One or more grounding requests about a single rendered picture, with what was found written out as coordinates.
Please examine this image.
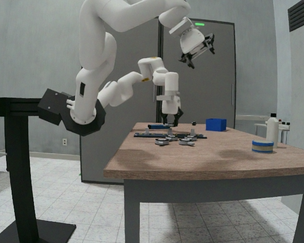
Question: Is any blue box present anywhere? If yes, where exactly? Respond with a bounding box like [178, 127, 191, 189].
[206, 118, 226, 132]

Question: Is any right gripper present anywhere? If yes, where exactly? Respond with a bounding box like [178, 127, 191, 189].
[177, 29, 215, 69]

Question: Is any white plastic bottle with black cap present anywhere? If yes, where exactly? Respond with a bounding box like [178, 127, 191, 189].
[266, 113, 279, 148]

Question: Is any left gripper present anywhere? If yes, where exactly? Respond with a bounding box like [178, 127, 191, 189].
[159, 96, 183, 127]

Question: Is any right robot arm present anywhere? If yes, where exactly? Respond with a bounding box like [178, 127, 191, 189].
[66, 0, 200, 125]

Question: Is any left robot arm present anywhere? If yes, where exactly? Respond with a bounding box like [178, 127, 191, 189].
[97, 57, 180, 108]

